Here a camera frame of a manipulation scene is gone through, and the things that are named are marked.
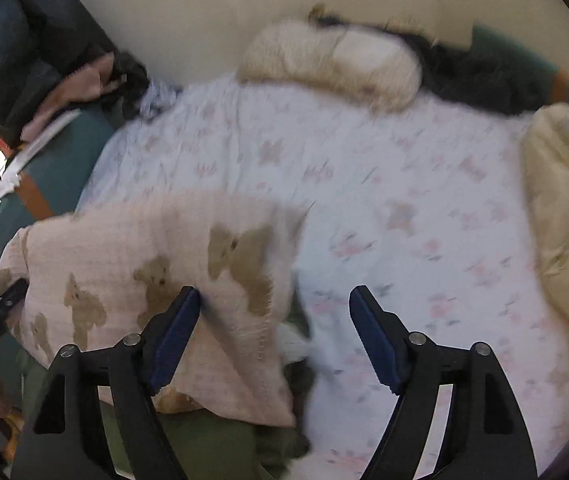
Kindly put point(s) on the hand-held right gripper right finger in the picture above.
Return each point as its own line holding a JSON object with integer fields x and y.
{"x": 377, "y": 340}

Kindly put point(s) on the white floral bed sheet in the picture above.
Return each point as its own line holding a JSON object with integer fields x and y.
{"x": 364, "y": 170}

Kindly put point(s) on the green folded garment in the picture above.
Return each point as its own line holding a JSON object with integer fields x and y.
{"x": 214, "y": 450}

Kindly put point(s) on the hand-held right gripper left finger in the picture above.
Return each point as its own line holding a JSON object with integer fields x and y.
{"x": 174, "y": 340}

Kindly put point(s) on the teal padded bed board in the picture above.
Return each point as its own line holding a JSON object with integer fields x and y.
{"x": 514, "y": 55}
{"x": 59, "y": 160}

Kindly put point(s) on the pink cloth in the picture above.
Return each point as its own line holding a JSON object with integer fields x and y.
{"x": 79, "y": 90}

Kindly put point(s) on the black hanging garment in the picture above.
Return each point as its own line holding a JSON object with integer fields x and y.
{"x": 39, "y": 30}

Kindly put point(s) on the white paper sheet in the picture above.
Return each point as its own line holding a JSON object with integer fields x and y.
{"x": 39, "y": 147}

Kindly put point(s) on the pink bear-print pants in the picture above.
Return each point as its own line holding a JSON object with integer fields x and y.
{"x": 129, "y": 245}

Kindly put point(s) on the white fluffy pillow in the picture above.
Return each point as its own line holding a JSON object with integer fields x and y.
{"x": 334, "y": 60}

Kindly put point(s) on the dark crumpled clothing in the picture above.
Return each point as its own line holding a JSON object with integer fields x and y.
{"x": 474, "y": 80}

